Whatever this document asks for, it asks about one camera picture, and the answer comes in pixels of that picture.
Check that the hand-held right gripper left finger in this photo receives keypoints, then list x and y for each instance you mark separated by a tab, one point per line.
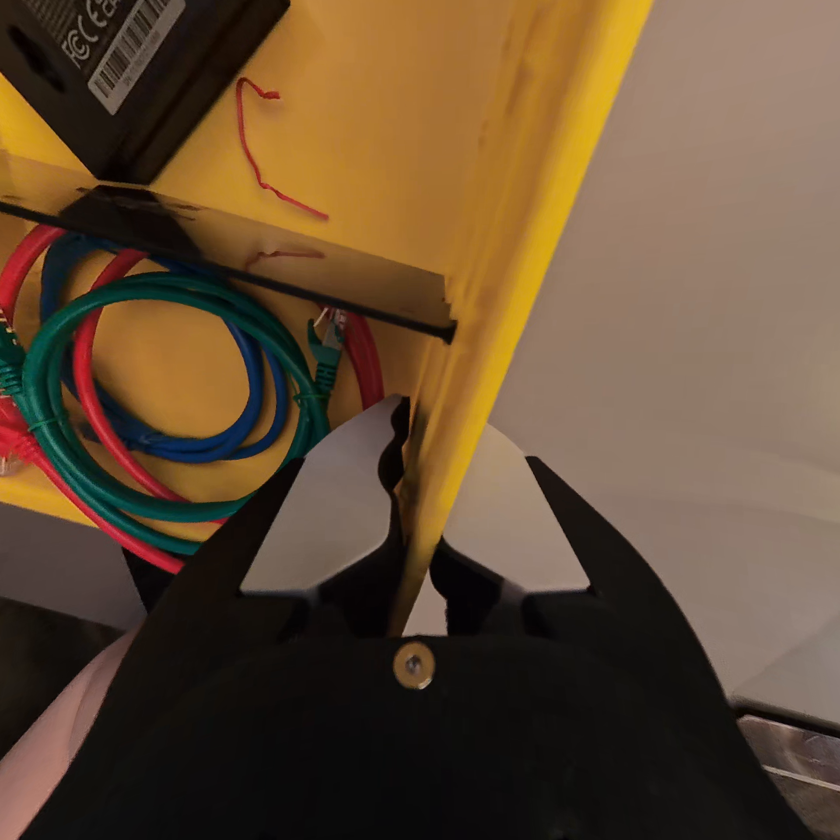
328	512

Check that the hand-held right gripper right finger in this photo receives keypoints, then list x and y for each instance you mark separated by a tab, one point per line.
518	525

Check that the yellow plastic bin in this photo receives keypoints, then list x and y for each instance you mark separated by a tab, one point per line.
394	131

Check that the black ethernet switch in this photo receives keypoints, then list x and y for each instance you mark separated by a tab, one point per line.
164	79

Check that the person's left forearm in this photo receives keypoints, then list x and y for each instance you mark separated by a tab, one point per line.
52	754

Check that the black bin divider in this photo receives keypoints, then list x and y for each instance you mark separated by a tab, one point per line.
131	220

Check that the silver metal bar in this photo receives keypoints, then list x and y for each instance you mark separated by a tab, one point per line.
787	754

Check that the thin red twist tie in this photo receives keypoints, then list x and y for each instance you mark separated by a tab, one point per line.
248	154

